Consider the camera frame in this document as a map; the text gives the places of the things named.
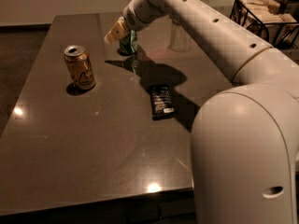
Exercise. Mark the black snack bar wrapper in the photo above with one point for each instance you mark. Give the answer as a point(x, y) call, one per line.
point(161, 102)

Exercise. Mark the clear cup with straws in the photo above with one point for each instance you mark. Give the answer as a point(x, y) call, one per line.
point(180, 41)

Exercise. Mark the orange soda can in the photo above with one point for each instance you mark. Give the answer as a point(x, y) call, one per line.
point(79, 66)

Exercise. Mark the green soda can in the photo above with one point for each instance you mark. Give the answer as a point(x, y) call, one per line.
point(128, 44)

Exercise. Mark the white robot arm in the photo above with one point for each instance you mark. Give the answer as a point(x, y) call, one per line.
point(245, 140)

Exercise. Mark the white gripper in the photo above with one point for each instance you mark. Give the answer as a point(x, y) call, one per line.
point(132, 18)

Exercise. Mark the black wire napkin basket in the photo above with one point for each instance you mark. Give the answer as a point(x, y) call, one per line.
point(264, 19)

